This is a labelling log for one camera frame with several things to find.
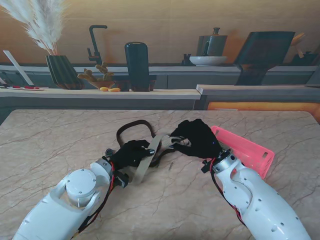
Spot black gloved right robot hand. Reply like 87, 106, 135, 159
169, 118, 223, 160

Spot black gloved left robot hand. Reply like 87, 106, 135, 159
108, 139, 156, 171

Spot beige woven belt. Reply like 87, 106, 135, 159
105, 134, 193, 185

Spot dark woven belt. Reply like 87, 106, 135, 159
116, 119, 177, 168

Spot pink plastic storage basket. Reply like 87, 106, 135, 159
209, 125, 275, 180

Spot white speckled bowl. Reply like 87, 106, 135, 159
188, 55, 228, 67

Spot small black ornament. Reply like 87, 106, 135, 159
181, 53, 193, 67

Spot tall black appliance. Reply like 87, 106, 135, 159
115, 41, 158, 93

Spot dark ribbed vase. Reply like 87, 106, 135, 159
45, 54, 85, 90

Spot black kitchen faucet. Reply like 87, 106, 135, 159
86, 24, 108, 66

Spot plate with red chillies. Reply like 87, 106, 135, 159
6, 85, 45, 91

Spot dark utensil holder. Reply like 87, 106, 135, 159
291, 51, 316, 67

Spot yellow wooden utensil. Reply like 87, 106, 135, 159
290, 32, 307, 59

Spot white slanted board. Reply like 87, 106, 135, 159
2, 49, 34, 86

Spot white pampas grass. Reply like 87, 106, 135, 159
0, 0, 65, 56

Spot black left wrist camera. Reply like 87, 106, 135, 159
116, 172, 130, 188

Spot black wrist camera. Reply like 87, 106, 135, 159
116, 172, 130, 188
201, 159, 214, 173

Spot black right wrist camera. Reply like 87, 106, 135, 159
201, 159, 214, 173

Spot right arm red black cables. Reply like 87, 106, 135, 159
209, 172, 245, 226

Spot arm red black cables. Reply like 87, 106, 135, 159
74, 162, 119, 236
209, 172, 245, 226

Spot left arm red black cables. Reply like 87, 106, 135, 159
74, 162, 119, 236

